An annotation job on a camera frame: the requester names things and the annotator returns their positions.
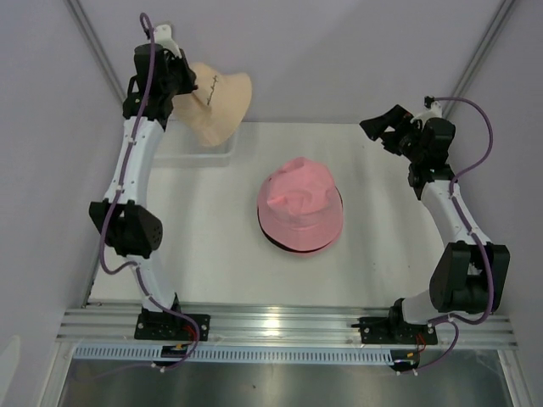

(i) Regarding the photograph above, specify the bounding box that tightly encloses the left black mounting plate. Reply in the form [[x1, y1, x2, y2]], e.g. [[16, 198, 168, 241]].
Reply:
[[134, 309, 196, 342]]

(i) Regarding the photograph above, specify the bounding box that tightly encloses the black bucket hat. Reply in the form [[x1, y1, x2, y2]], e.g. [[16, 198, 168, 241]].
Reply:
[[256, 209, 343, 253]]

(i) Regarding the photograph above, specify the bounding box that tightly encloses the white slotted cable duct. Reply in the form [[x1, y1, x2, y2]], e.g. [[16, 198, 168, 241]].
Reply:
[[73, 344, 394, 365]]

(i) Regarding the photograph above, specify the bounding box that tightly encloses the white plastic basket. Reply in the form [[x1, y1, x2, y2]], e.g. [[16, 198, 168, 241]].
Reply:
[[153, 120, 238, 169]]

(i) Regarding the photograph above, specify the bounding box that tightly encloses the black mounting plate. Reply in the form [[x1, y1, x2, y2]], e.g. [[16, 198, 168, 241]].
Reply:
[[350, 317, 438, 345], [134, 309, 196, 342]]

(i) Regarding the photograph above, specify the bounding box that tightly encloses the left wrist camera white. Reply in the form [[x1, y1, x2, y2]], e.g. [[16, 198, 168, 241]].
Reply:
[[146, 24, 182, 58]]

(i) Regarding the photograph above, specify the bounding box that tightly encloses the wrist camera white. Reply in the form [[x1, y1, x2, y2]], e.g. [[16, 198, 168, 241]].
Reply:
[[411, 96, 443, 128], [146, 24, 182, 58]]

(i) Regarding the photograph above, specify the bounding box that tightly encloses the left corner aluminium profile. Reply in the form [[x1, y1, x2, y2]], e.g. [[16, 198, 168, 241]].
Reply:
[[63, 0, 126, 104]]

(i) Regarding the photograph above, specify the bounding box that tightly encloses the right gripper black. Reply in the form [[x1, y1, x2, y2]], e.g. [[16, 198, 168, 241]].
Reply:
[[360, 105, 424, 164]]

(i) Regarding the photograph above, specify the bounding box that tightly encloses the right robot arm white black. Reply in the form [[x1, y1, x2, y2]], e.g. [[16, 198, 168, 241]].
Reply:
[[360, 98, 511, 343]]

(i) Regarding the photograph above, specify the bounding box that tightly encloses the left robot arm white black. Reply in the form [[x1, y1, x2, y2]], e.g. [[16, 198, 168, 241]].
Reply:
[[88, 44, 197, 340]]

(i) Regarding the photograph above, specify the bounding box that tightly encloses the cream bucket hat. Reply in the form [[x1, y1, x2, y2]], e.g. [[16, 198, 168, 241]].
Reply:
[[172, 63, 252, 148]]

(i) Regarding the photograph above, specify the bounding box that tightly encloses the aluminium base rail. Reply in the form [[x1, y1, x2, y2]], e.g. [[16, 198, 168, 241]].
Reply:
[[57, 270, 518, 351]]

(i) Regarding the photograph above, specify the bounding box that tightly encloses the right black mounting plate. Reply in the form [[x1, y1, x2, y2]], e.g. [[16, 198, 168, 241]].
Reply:
[[350, 317, 438, 345]]

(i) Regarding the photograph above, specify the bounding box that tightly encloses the right corner aluminium profile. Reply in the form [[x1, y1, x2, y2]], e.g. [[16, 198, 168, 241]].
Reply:
[[452, 0, 521, 98]]

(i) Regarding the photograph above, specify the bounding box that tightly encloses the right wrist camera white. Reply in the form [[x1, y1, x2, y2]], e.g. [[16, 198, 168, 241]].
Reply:
[[411, 96, 443, 128]]

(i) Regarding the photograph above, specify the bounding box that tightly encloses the corner aluminium profile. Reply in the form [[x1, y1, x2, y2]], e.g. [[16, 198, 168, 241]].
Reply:
[[63, 0, 126, 104], [452, 0, 521, 98]]

